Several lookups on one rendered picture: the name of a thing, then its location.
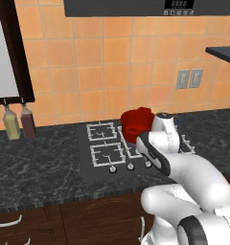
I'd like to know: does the black hob with grates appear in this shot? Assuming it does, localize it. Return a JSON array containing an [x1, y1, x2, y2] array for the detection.
[[76, 119, 201, 185]]

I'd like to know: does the dark red sauce bottle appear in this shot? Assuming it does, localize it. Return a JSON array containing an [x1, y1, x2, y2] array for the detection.
[[19, 98, 37, 139]]

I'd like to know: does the dark wood cupboard door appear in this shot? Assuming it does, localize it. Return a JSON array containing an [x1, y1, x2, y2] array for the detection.
[[58, 190, 156, 245]]

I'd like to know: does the yellow oil bottle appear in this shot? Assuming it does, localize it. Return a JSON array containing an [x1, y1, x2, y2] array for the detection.
[[2, 99, 21, 141]]

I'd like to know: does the dark grey range hood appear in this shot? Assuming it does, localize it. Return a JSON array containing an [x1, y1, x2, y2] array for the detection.
[[63, 0, 230, 18]]

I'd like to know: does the dark wood drawer front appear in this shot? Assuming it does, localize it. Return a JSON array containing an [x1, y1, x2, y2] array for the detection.
[[0, 230, 67, 245], [0, 204, 64, 236]]

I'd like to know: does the dark framed window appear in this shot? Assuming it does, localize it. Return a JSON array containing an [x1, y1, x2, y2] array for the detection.
[[0, 0, 35, 106]]

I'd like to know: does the grey wall switch plate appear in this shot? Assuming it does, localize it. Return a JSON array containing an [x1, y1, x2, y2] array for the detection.
[[175, 69, 191, 91]]

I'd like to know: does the grey wall socket plate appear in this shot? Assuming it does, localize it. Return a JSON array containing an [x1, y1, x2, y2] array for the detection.
[[188, 68, 204, 90]]

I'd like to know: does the white cupboard door handle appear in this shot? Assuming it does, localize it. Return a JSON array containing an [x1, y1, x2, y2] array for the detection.
[[138, 215, 147, 244]]

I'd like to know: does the black wall shelf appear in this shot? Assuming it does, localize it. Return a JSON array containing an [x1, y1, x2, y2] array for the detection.
[[205, 45, 230, 67]]

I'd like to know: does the white drawer handle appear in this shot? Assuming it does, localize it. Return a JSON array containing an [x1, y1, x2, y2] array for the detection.
[[5, 236, 32, 245], [0, 214, 23, 229]]

